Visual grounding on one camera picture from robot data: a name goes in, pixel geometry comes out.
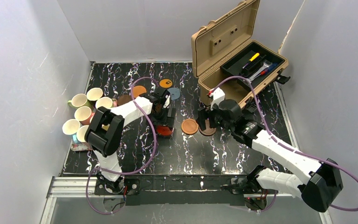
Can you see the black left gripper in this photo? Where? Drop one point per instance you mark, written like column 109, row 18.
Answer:
column 165, row 120

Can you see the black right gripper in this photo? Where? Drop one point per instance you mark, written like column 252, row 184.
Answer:
column 206, row 116

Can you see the dark walnut coaster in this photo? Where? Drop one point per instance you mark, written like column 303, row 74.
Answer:
column 208, row 130

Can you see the light wooden coaster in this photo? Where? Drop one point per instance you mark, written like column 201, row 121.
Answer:
column 189, row 126

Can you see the red coaster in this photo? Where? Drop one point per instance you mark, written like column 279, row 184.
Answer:
column 164, row 131

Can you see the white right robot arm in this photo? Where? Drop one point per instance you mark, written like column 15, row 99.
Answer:
column 317, row 183

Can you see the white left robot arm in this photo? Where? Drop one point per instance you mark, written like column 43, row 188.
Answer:
column 105, row 131

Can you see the blue grey coaster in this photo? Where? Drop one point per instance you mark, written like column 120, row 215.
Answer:
column 174, row 93

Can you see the orange smiley coaster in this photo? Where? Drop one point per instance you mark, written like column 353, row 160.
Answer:
column 165, row 83

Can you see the orange wooden coaster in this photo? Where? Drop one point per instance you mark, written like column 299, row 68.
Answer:
column 138, row 90

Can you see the dark brown coaster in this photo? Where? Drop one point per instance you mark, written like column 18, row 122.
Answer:
column 124, row 99

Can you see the tan plastic toolbox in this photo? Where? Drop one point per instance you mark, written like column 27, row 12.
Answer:
column 225, row 48

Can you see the yellow mug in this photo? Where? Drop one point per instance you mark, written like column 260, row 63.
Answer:
column 105, row 102

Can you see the black toolbox tray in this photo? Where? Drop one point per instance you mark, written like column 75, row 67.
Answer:
column 234, row 65

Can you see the red blue screwdriver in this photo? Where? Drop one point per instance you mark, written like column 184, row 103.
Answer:
column 268, row 69

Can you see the silver wrench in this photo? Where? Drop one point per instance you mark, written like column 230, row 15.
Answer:
column 266, row 65

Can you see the pink mug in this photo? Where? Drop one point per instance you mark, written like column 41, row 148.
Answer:
column 83, row 115

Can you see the green mug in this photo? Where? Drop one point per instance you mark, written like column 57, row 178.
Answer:
column 78, row 101

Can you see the floral tray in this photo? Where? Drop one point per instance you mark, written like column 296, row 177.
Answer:
column 85, row 146

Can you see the blue mug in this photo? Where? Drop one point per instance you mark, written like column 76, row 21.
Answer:
column 70, row 128

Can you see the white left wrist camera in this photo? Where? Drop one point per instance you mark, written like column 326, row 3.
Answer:
column 167, row 101

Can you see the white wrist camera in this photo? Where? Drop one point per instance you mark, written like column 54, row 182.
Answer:
column 216, row 95
column 167, row 101

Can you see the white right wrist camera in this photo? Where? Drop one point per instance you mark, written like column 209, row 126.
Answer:
column 216, row 95

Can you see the yellow handled screwdriver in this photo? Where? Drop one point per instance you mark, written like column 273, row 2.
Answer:
column 251, row 59

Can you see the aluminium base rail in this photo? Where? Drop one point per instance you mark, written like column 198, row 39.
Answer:
column 168, row 199

